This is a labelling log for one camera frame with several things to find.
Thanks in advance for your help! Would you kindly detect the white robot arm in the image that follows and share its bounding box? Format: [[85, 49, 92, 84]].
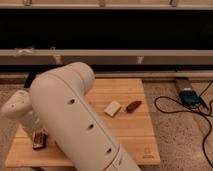
[[0, 62, 140, 171]]

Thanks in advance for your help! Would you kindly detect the white sponge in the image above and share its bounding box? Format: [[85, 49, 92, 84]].
[[104, 101, 121, 117]]

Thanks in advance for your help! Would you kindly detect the wooden slatted table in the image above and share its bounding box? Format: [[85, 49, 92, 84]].
[[5, 79, 160, 168]]

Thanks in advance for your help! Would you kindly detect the dark red oblong object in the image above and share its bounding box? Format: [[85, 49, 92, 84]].
[[126, 101, 142, 113]]

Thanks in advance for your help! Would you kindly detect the blue power adapter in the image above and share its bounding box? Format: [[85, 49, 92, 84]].
[[179, 91, 200, 106]]

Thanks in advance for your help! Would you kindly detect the black cable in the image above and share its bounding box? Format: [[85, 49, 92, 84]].
[[153, 79, 213, 168]]

